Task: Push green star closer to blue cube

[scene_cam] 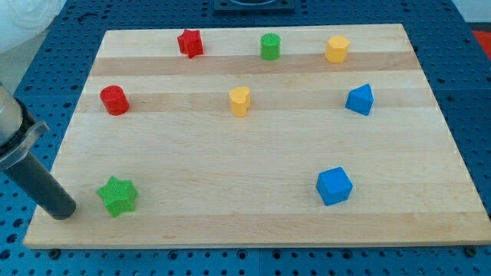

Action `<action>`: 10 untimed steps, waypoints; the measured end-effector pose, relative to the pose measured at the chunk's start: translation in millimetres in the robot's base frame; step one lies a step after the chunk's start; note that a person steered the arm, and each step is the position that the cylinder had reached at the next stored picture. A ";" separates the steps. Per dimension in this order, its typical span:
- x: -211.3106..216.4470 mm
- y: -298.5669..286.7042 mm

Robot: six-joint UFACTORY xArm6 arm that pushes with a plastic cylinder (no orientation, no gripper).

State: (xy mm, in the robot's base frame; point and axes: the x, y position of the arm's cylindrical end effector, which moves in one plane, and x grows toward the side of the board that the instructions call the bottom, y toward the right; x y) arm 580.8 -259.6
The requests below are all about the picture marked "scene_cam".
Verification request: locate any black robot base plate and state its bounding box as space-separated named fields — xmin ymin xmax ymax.
xmin=213 ymin=0 xmax=295 ymax=14

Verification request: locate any yellow heart block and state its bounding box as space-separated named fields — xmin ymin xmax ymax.
xmin=229 ymin=87 xmax=251 ymax=117

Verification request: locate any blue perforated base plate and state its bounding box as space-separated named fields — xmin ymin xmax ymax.
xmin=1 ymin=0 xmax=490 ymax=275

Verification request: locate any yellow hexagon block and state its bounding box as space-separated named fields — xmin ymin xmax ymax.
xmin=325 ymin=35 xmax=350 ymax=63

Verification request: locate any blue triangular prism block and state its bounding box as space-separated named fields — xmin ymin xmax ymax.
xmin=344 ymin=84 xmax=374 ymax=116

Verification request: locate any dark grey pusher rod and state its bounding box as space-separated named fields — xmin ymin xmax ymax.
xmin=5 ymin=153 xmax=76 ymax=220

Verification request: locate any green cylinder block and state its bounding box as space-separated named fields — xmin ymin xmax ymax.
xmin=260 ymin=33 xmax=281 ymax=61

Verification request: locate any red star block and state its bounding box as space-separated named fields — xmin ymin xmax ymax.
xmin=177 ymin=29 xmax=204 ymax=59

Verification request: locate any clear plastic tool flange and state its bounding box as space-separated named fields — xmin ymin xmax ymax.
xmin=1 ymin=98 xmax=49 ymax=171

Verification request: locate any blue cube block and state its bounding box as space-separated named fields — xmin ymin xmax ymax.
xmin=315 ymin=166 xmax=353 ymax=205

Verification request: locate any red cylinder block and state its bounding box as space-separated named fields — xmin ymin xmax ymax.
xmin=100 ymin=85 xmax=130 ymax=116

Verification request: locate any green star block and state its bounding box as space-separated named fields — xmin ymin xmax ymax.
xmin=97 ymin=176 xmax=138 ymax=218

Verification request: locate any light wooden board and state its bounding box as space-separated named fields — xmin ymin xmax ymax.
xmin=24 ymin=24 xmax=490 ymax=249

